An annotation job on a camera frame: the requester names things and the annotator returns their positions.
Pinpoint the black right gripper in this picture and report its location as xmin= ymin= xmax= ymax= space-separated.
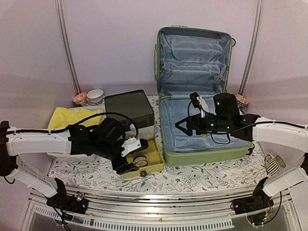
xmin=176 ymin=113 xmax=231 ymax=136

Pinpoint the round cream compact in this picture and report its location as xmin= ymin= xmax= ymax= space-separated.
xmin=133 ymin=155 xmax=148 ymax=167

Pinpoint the green hard-shell suitcase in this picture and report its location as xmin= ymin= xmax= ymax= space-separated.
xmin=154 ymin=26 xmax=254 ymax=166

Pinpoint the drawer cabinet with dark top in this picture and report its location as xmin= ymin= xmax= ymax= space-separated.
xmin=104 ymin=90 xmax=165 ymax=180

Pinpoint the plain yellow garment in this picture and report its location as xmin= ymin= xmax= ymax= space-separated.
xmin=48 ymin=107 xmax=104 ymax=129

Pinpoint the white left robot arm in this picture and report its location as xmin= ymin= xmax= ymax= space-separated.
xmin=0 ymin=117 xmax=149 ymax=215

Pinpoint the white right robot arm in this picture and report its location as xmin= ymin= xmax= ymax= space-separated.
xmin=175 ymin=92 xmax=308 ymax=215

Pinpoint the floral white tablecloth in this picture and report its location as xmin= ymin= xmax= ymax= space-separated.
xmin=46 ymin=95 xmax=270 ymax=194

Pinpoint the small white bowl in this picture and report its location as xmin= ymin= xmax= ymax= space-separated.
xmin=87 ymin=89 xmax=104 ymax=103

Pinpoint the red patterned small bowl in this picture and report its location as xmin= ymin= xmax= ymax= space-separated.
xmin=73 ymin=92 xmax=87 ymax=106

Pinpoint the aluminium front rail frame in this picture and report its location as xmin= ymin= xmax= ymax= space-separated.
xmin=19 ymin=183 xmax=299 ymax=231

